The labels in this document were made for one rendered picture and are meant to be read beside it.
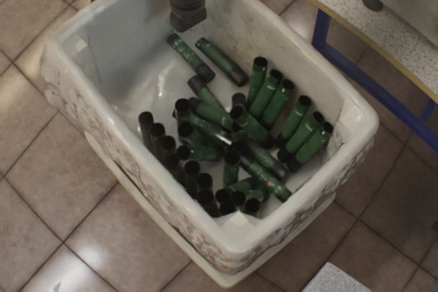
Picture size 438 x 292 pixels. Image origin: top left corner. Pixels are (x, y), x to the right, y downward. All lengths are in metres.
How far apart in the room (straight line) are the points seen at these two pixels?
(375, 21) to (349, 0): 0.08
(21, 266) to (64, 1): 1.09
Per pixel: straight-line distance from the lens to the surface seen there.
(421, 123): 1.47
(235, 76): 1.36
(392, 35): 1.18
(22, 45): 2.14
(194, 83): 1.35
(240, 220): 1.03
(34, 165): 1.87
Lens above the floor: 1.65
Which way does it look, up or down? 63 degrees down
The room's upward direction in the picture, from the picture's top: straight up
